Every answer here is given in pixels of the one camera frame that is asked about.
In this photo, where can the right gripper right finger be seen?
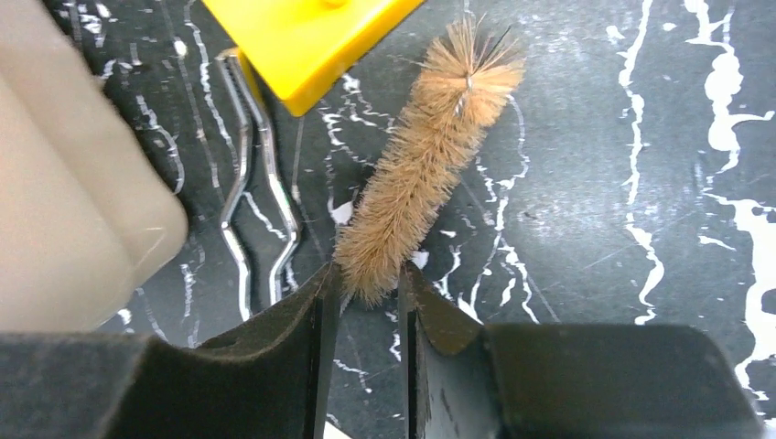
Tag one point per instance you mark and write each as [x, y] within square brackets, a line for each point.
[464, 379]

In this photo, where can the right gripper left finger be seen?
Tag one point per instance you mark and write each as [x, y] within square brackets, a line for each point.
[266, 378]

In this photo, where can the bristle test tube brush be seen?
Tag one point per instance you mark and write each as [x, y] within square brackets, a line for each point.
[465, 81]

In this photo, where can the white plastic packet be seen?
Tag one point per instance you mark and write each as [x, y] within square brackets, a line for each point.
[331, 431]

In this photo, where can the white plastic bin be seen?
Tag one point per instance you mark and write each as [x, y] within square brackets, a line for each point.
[85, 218]

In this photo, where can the metal crucible tongs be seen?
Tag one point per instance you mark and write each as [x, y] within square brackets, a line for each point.
[259, 285]

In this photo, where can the yellow test tube rack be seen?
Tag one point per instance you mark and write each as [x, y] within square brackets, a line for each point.
[300, 48]

